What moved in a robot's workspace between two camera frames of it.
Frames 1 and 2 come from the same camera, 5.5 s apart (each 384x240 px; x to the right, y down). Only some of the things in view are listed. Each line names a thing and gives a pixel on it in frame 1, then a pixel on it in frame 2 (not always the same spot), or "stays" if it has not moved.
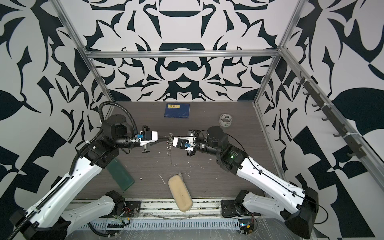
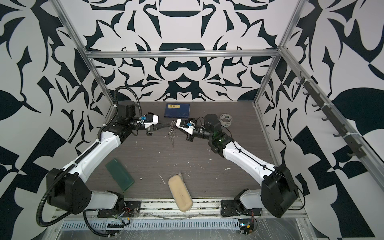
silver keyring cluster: x=169 y=142 → x=171 y=134
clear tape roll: x=225 y=120 stays
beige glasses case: x=180 y=193 stays
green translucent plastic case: x=124 y=179 stays
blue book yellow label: x=177 y=110 stays
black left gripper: x=145 y=148 → x=157 y=126
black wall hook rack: x=356 y=149 stays
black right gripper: x=197 y=133 → x=191 y=137
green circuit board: x=246 y=226 stays
